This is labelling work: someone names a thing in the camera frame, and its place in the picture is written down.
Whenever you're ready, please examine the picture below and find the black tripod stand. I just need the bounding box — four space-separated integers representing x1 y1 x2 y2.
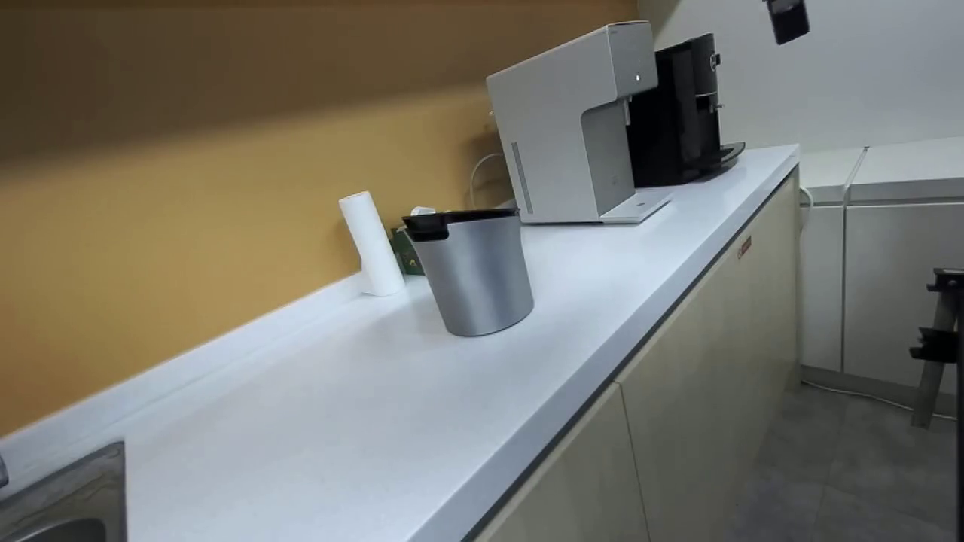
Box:
907 266 964 432

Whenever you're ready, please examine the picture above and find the black hanging device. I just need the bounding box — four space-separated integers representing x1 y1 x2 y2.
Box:
765 0 812 49

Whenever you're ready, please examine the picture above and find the narrow beige cabinet door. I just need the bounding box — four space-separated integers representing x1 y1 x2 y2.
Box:
476 386 650 542

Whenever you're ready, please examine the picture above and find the white cable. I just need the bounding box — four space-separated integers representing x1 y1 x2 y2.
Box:
463 129 512 212

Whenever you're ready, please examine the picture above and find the black coffee machine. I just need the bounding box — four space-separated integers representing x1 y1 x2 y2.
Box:
627 31 749 189

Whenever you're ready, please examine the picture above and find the white low cabinet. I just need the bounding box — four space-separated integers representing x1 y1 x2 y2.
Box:
796 135 964 394

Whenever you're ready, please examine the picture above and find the stainless steel sink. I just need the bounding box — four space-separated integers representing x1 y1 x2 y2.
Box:
0 440 129 542

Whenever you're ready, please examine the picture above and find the wide beige cabinet door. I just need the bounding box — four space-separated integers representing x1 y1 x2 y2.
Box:
614 175 805 542

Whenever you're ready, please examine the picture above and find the white beverage machine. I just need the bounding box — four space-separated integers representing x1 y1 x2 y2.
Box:
484 22 676 229

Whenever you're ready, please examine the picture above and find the silver cylindrical metal bin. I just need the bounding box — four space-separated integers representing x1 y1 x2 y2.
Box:
407 215 535 339

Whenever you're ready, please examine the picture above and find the white paper roll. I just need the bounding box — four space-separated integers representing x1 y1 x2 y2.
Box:
338 189 407 301

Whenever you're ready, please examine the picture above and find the small green object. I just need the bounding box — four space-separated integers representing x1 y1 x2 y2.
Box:
388 224 427 281

